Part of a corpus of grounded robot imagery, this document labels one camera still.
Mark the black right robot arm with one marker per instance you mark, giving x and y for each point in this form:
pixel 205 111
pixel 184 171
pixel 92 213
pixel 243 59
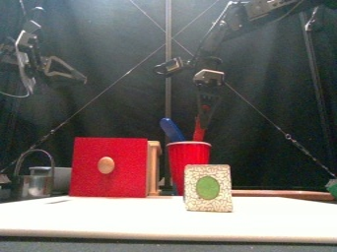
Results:
pixel 246 13

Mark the red toy knife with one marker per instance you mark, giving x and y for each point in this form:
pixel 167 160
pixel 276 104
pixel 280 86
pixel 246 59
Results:
pixel 200 133

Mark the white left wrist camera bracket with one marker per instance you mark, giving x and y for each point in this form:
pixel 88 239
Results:
pixel 24 62

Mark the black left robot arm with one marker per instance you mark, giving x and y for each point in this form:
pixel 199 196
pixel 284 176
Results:
pixel 10 31

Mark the red wooden box with knob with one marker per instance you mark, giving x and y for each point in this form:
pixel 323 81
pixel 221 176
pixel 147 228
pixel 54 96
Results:
pixel 110 167

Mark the green toy item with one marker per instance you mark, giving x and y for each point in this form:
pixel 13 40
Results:
pixel 334 189

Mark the white sushi piece green centre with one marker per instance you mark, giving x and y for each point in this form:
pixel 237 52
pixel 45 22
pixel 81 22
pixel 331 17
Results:
pixel 208 187

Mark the flat wooden plate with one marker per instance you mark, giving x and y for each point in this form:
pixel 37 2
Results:
pixel 286 195

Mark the grey vertical frame pole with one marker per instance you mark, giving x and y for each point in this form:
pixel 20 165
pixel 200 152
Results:
pixel 168 36

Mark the white cutting board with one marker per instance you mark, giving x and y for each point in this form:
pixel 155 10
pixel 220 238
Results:
pixel 132 218

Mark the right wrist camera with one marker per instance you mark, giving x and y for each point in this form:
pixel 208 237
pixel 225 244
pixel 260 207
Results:
pixel 171 67

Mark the red plastic cup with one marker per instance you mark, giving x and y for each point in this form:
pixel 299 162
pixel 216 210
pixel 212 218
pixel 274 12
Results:
pixel 189 164

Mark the dark slanted frame strut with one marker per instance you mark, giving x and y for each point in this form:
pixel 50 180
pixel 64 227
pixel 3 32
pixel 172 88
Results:
pixel 318 82

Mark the blue toy utensil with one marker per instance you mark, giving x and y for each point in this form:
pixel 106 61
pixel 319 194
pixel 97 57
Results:
pixel 172 130

